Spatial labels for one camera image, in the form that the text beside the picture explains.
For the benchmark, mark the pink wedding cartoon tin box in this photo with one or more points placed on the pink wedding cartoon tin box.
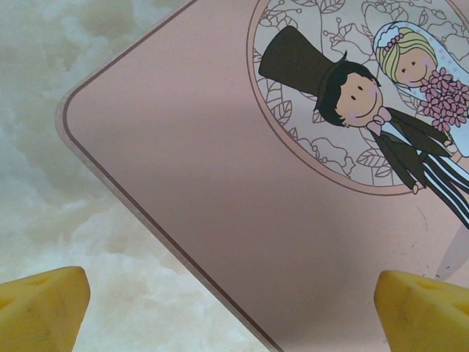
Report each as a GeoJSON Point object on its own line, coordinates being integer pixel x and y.
{"type": "Point", "coordinates": [220, 183]}

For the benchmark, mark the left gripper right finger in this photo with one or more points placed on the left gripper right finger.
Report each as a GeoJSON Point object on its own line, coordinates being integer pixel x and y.
{"type": "Point", "coordinates": [428, 315]}

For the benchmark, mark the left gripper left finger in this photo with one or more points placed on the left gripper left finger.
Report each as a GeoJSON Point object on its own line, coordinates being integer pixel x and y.
{"type": "Point", "coordinates": [40, 311]}

